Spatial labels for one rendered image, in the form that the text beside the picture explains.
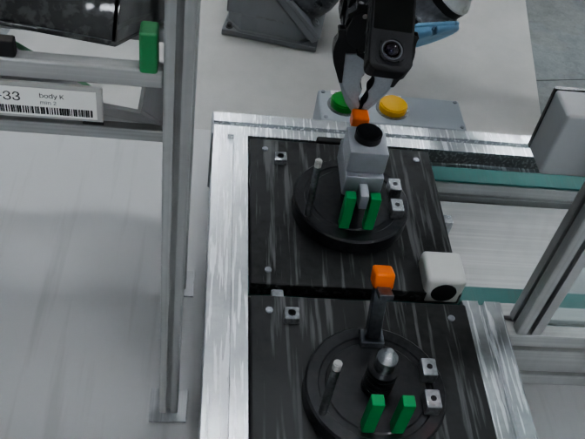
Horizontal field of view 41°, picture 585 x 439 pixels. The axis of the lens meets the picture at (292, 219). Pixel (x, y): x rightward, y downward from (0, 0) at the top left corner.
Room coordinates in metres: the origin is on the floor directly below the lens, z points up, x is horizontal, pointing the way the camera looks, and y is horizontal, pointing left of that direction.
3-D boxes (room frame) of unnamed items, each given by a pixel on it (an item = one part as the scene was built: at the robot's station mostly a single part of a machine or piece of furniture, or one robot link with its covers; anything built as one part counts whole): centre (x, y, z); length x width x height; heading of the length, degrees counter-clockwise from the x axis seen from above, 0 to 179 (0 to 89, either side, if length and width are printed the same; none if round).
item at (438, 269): (0.59, -0.18, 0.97); 0.05 x 0.05 x 0.04; 10
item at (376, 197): (0.63, -0.09, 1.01); 0.01 x 0.01 x 0.05; 10
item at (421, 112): (0.89, -0.11, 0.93); 0.21 x 0.07 x 0.06; 100
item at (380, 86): (0.76, -0.06, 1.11); 0.06 x 0.03 x 0.09; 10
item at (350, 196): (0.62, -0.06, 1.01); 0.01 x 0.01 x 0.05; 10
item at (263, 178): (0.67, -0.06, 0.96); 0.24 x 0.24 x 0.02; 10
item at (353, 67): (0.75, -0.03, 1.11); 0.06 x 0.03 x 0.09; 10
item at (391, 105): (0.89, -0.11, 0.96); 0.04 x 0.04 x 0.02
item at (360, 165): (0.66, -0.07, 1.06); 0.08 x 0.04 x 0.07; 10
